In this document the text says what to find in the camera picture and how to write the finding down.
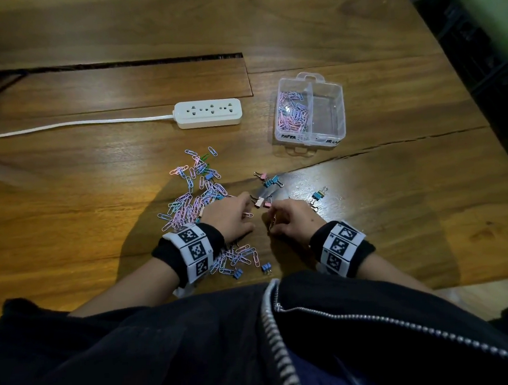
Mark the person's right forearm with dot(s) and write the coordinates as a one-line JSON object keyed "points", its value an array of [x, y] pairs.
{"points": [[385, 271]]}

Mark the scatter of small binder clips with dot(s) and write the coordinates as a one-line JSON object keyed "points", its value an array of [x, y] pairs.
{"points": [[272, 182]]}

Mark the clear plastic compartment box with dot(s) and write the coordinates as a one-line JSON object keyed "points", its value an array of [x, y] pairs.
{"points": [[328, 108]]}

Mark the person's left hand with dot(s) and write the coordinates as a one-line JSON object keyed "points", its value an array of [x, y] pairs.
{"points": [[232, 218]]}

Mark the person's left forearm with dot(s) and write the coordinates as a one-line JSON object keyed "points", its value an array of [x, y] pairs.
{"points": [[129, 287]]}

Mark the white power strip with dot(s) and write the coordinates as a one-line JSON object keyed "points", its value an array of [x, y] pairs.
{"points": [[207, 113]]}

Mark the pile of pastel paper clips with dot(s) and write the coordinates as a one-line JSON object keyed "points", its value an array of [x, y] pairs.
{"points": [[184, 205], [293, 113]]}

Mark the black zip jacket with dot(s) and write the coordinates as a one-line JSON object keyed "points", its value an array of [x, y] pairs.
{"points": [[118, 366]]}

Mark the person's right hand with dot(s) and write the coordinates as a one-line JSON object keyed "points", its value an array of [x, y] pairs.
{"points": [[296, 219]]}

